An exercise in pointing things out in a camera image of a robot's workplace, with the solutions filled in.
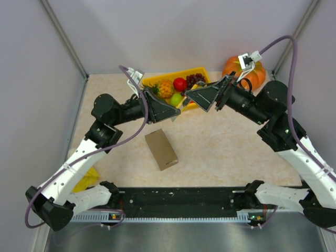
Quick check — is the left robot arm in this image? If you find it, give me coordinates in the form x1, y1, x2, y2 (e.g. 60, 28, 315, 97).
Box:
25, 88, 181, 231

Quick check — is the purple grape bunch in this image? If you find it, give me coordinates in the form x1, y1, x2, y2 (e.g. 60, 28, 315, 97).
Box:
184, 73, 206, 91

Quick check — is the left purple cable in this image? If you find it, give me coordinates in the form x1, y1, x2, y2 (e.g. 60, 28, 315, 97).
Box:
25, 65, 149, 229

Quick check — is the yellow utility knife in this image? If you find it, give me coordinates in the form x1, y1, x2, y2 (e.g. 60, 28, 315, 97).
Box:
171, 93, 197, 122

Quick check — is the yellow mesh bag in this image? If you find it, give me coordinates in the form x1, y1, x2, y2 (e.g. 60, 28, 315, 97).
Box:
72, 166, 100, 193

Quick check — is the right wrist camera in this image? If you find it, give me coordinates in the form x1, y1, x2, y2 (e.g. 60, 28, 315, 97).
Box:
237, 51, 262, 81

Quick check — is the toy pineapple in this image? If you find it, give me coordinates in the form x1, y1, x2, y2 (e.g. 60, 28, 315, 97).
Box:
142, 80, 175, 99

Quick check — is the brown cardboard express box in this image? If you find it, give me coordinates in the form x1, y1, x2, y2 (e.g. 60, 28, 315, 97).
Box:
145, 129, 179, 171

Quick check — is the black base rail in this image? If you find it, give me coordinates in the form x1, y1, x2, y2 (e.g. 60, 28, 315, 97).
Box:
104, 186, 279, 218

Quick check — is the green pear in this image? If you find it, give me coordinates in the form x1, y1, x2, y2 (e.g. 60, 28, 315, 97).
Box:
170, 93, 184, 107

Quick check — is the yellow plastic tray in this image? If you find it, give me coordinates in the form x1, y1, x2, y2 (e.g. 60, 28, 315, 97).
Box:
141, 67, 211, 112

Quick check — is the red apple back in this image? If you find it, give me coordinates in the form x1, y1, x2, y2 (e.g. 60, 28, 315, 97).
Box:
173, 77, 187, 92

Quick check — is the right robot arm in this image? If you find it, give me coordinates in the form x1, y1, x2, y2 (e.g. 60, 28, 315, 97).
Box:
185, 75, 335, 232

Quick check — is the orange pumpkin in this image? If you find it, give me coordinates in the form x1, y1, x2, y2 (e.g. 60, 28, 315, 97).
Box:
222, 56, 266, 92

